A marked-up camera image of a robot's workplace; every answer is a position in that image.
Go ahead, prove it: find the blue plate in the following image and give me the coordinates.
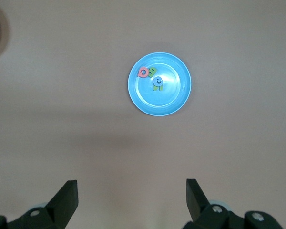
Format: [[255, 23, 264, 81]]
[[127, 52, 193, 117]]

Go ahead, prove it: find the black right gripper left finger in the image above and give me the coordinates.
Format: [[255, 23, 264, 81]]
[[0, 180, 79, 229]]

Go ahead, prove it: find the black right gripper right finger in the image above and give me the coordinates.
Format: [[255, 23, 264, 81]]
[[181, 178, 284, 229]]

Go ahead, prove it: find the pink foam letter Q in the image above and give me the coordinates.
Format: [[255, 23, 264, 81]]
[[137, 67, 149, 78]]

